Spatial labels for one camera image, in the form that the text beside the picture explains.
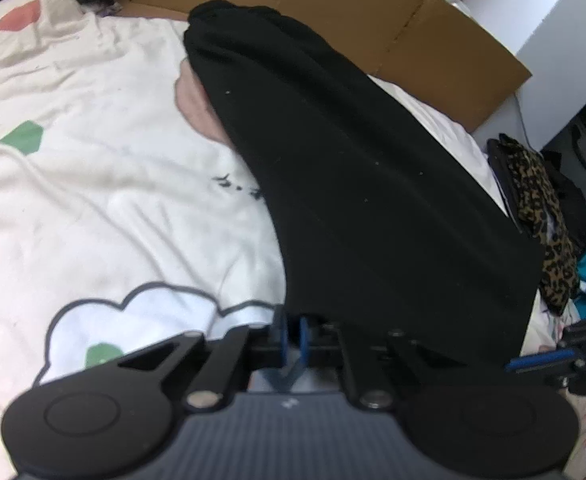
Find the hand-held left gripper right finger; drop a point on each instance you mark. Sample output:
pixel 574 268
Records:
pixel 304 340

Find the black pants with bear trim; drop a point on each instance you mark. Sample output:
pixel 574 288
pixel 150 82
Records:
pixel 363 185

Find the leopard print garment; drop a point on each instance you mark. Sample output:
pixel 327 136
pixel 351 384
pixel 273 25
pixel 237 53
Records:
pixel 538 200

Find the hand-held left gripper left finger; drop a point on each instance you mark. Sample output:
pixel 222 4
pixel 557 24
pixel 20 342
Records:
pixel 283 336

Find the cream bear print blanket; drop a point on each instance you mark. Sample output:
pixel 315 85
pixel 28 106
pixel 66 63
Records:
pixel 98 210

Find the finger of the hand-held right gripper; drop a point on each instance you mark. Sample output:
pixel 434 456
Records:
pixel 538 361

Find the black crumpled cloth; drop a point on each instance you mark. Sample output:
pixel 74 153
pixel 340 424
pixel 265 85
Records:
pixel 95 2

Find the black loose garment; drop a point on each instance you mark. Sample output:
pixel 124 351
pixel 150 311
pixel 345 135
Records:
pixel 570 200

